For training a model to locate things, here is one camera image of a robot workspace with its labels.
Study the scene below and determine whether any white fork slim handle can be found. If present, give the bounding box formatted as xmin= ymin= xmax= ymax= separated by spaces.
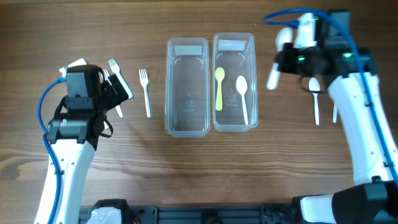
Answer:
xmin=103 ymin=68 xmax=123 ymax=118

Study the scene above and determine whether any white fork wide handle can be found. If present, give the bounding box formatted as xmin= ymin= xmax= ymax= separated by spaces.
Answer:
xmin=108 ymin=58 xmax=134 ymax=100

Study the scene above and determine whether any white spoon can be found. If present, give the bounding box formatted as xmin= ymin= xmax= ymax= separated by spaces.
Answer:
xmin=333 ymin=103 xmax=338 ymax=123
xmin=266 ymin=27 xmax=293 ymax=90
xmin=308 ymin=78 xmax=320 ymax=126

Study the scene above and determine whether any white spoon container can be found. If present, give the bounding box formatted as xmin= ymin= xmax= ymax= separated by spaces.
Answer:
xmin=236 ymin=75 xmax=248 ymax=125

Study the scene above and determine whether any yellow plastic spoon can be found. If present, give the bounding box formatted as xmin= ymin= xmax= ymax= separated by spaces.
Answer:
xmin=215 ymin=67 xmax=225 ymax=111

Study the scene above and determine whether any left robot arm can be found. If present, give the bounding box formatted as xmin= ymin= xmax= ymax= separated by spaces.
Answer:
xmin=34 ymin=64 xmax=134 ymax=223

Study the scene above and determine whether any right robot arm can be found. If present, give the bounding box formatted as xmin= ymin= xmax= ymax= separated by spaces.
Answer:
xmin=267 ymin=8 xmax=397 ymax=223

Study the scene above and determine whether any left clear plastic container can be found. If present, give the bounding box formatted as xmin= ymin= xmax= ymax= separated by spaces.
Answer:
xmin=165 ymin=38 xmax=210 ymax=138

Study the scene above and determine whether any clear plastic container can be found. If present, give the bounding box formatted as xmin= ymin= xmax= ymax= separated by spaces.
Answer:
xmin=213 ymin=32 xmax=259 ymax=132
xmin=165 ymin=38 xmax=210 ymax=138

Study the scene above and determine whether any right clear plastic container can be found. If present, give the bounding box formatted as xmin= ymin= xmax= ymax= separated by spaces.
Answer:
xmin=213 ymin=32 xmax=259 ymax=132

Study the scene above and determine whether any right blue cable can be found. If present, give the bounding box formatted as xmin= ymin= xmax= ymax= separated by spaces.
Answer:
xmin=262 ymin=7 xmax=398 ymax=190

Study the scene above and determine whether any blue cable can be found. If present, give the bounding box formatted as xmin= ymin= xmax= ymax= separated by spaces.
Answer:
xmin=262 ymin=7 xmax=398 ymax=190
xmin=37 ymin=77 xmax=68 ymax=224

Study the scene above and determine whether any left blue cable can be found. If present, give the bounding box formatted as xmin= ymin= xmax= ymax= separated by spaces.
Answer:
xmin=37 ymin=77 xmax=68 ymax=224

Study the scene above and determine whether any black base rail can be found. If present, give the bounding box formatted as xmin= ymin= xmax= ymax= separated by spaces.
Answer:
xmin=77 ymin=199 xmax=306 ymax=224

